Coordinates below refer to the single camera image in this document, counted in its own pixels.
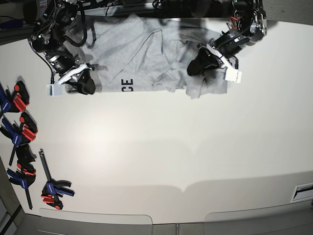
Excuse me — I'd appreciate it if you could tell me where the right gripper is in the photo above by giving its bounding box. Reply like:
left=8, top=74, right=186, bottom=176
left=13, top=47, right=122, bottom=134
left=45, top=52, right=96, bottom=95

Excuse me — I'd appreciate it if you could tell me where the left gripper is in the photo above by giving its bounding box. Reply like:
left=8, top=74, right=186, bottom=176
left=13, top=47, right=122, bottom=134
left=187, top=30, right=247, bottom=76

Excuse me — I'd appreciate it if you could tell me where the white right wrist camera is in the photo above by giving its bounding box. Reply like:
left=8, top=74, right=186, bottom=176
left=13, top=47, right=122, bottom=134
left=46, top=84, right=63, bottom=96

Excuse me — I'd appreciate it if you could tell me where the top blue red bar clamp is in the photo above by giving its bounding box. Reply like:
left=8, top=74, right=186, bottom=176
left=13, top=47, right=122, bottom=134
left=0, top=81, right=29, bottom=117

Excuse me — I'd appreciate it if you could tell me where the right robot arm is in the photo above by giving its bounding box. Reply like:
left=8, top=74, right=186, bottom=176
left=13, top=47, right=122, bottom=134
left=28, top=0, right=96, bottom=96

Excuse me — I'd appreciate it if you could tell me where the blue red bar clamp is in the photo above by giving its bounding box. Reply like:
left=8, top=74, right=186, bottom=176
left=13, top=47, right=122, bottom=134
left=0, top=112, right=38, bottom=166
left=39, top=149, right=75, bottom=210
left=0, top=81, right=29, bottom=117

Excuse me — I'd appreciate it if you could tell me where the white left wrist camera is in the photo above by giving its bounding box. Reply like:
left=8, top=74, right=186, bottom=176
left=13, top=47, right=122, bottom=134
left=224, top=67, right=242, bottom=83

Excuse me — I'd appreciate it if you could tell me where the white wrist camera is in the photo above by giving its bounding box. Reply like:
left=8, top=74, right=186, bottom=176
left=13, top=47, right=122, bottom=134
left=224, top=67, right=242, bottom=83
left=46, top=84, right=63, bottom=96

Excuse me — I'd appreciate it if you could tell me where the lower blue red bar clamp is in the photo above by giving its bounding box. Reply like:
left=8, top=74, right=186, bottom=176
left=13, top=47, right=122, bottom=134
left=39, top=149, right=75, bottom=210

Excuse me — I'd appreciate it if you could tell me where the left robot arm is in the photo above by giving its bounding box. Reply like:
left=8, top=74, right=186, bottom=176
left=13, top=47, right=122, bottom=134
left=187, top=0, right=267, bottom=83

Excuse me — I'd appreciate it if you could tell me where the grey T-shirt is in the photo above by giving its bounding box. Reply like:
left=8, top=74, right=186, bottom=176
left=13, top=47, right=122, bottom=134
left=66, top=15, right=227, bottom=98

